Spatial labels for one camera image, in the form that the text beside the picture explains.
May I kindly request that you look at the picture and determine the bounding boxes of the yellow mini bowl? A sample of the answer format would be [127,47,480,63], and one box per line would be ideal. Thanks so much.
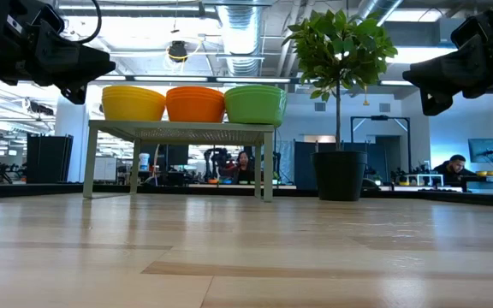
[102,90,166,95]
[103,85,165,90]
[101,92,167,122]
[102,87,166,92]

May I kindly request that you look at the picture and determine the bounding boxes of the black computer monitor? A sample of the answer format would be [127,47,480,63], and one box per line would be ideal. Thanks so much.
[467,137,493,164]

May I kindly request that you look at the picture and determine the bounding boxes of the black cabinet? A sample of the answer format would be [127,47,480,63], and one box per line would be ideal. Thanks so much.
[26,133,74,184]

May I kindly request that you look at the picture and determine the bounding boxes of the person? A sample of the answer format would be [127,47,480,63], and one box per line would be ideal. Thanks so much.
[229,150,256,185]
[432,153,478,186]

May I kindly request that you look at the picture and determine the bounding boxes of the white small table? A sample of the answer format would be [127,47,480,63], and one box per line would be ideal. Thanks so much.
[404,173,444,187]

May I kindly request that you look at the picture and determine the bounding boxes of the whiteboard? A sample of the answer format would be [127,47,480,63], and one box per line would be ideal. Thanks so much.
[93,157,118,183]

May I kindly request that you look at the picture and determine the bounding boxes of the long overhead light bar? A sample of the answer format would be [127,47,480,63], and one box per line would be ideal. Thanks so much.
[88,74,304,84]

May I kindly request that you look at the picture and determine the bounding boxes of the black background table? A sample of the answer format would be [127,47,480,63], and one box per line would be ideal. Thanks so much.
[460,175,493,193]

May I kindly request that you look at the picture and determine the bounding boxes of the green leafy small tree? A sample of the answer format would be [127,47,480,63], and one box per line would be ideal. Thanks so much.
[281,8,400,151]

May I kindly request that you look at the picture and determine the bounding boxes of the black plant pot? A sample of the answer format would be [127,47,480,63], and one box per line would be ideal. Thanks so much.
[310,150,368,202]

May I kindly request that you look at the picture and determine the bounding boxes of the dark blue partition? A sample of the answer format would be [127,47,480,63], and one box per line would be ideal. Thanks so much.
[293,135,401,192]

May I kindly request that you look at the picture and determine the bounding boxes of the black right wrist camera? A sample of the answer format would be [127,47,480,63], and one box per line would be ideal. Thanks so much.
[450,15,493,49]

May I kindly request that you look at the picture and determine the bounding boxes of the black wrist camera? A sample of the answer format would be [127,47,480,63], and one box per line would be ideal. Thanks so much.
[450,15,493,49]
[31,3,66,34]

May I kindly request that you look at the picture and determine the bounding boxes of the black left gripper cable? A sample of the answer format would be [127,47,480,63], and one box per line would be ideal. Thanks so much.
[64,0,103,44]

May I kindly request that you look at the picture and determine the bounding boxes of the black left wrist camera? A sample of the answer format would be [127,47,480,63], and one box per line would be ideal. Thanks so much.
[31,3,66,34]

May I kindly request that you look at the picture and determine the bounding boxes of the black background rig frame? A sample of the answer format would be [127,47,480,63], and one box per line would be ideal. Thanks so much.
[349,114,412,146]

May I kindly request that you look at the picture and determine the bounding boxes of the black overhead camera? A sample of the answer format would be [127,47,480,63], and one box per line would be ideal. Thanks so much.
[167,40,190,64]

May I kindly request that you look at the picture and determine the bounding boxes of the silver ventilation duct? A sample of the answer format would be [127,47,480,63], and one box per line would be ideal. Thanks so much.
[218,0,264,77]

